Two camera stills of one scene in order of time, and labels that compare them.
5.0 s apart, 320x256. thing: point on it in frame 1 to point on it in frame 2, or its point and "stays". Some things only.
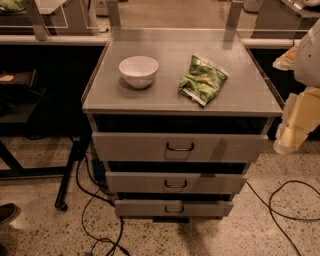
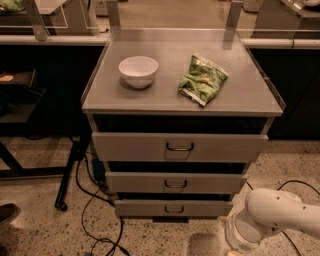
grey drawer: x=172 y=208 stays
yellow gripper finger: x=287 y=61 to x=223 y=219
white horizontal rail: x=103 y=40 stays
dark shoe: x=8 y=211 stays
